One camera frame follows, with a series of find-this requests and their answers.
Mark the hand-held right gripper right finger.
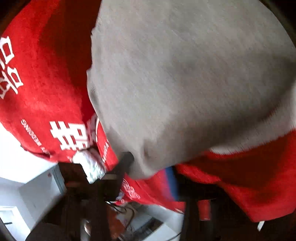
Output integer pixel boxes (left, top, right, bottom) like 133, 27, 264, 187
165, 167, 257, 241

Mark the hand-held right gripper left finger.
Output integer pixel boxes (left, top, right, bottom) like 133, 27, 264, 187
59, 152, 134, 241

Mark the grey fleece sweater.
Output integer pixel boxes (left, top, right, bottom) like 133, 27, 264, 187
87, 0, 296, 180

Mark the white patterned cloth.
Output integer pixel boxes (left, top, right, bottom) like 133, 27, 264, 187
74, 148, 109, 183

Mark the white cabinet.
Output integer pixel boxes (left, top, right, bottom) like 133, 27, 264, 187
0, 166, 67, 241

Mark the red printed blanket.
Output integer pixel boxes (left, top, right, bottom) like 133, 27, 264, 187
0, 0, 296, 223

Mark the black cable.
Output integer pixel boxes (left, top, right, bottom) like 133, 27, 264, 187
106, 201, 137, 232

